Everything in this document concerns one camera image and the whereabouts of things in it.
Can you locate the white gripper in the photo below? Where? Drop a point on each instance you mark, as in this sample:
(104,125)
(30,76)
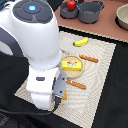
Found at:
(45,85)

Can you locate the yellow butter block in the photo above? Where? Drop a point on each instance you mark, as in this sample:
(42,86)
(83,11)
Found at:
(72,65)

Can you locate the yellow toy banana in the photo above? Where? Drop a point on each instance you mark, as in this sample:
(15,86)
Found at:
(81,43)

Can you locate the orange toy bread pastry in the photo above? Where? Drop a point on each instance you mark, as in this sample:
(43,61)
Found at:
(65,95)

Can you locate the red toy tomato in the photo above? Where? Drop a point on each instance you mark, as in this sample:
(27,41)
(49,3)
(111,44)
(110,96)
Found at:
(71,5)

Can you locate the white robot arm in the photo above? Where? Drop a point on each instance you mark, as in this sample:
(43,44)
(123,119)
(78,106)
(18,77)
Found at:
(33,25)

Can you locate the tan round wooden plate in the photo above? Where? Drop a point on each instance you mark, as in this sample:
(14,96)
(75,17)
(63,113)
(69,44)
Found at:
(72,74)

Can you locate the beige woven placemat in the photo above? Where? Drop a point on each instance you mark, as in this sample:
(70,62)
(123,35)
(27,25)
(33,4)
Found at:
(79,109)

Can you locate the small grey metal pot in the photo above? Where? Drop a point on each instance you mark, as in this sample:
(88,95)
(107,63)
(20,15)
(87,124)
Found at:
(65,13)

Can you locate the cream ceramic bowl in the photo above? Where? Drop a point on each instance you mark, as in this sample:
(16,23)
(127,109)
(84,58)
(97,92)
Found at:
(122,14)

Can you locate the fork with wooden handle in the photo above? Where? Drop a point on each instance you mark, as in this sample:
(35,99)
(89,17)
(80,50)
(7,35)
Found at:
(76,84)

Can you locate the knife with wooden handle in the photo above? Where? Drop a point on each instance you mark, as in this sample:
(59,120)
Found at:
(81,56)

